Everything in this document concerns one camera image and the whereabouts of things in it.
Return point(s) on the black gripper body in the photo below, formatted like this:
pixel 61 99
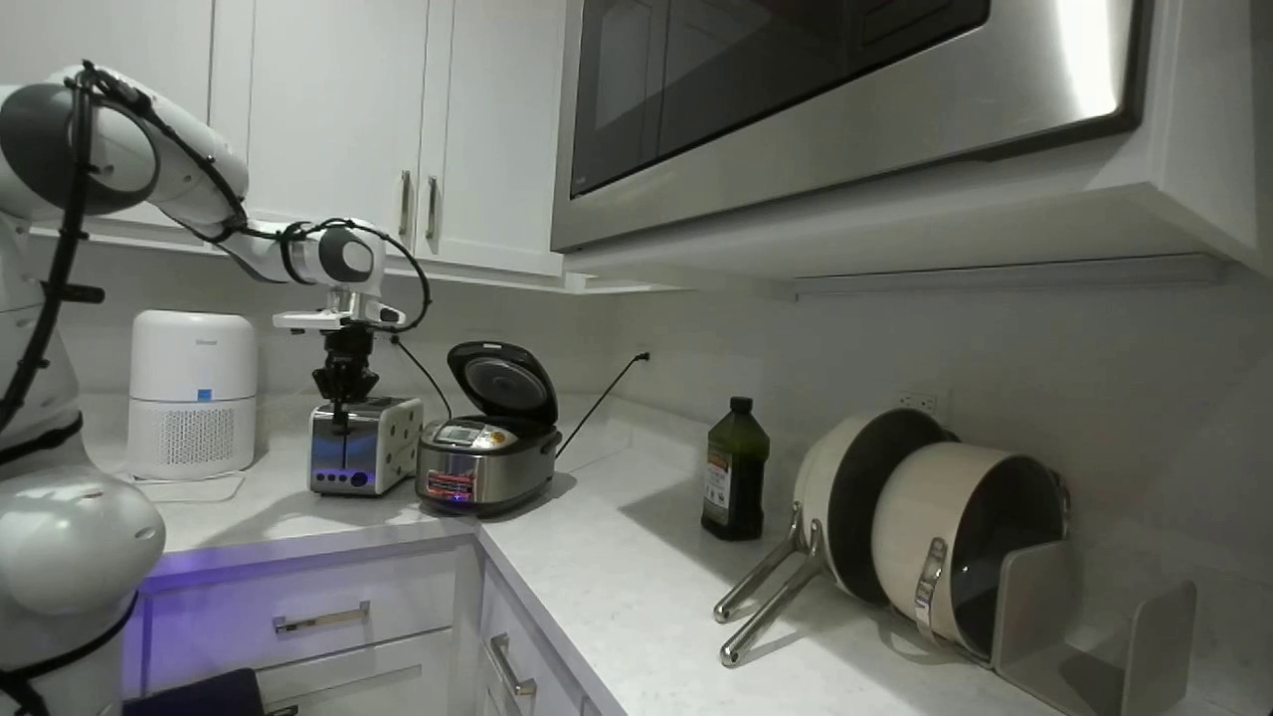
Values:
pixel 347 356

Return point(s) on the white silver toaster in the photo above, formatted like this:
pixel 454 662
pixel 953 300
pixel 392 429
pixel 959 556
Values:
pixel 361 454

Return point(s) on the silver black rice cooker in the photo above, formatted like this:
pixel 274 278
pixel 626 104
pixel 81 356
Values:
pixel 483 462

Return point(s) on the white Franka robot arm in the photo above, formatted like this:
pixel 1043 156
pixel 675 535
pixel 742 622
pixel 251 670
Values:
pixel 183 164

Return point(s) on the white air purifier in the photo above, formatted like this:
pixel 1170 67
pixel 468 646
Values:
pixel 193 390

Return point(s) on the white lower cabinets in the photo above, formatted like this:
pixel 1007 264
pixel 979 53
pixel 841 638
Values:
pixel 385 590

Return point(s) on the dark blue cloth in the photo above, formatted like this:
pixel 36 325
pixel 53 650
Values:
pixel 202 697

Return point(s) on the dark glass oil bottle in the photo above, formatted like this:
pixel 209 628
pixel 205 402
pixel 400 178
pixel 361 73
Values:
pixel 735 483

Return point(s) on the cream frying pan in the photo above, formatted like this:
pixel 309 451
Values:
pixel 813 491
pixel 764 616

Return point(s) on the stainless steel microwave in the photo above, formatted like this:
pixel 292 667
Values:
pixel 848 145

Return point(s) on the cream pot black interior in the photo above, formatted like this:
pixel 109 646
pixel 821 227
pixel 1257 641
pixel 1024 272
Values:
pixel 929 518

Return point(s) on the grey pan rack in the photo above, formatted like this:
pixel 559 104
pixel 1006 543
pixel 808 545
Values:
pixel 1036 610

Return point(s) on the white upper wall cabinets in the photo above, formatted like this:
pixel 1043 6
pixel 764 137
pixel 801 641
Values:
pixel 331 95

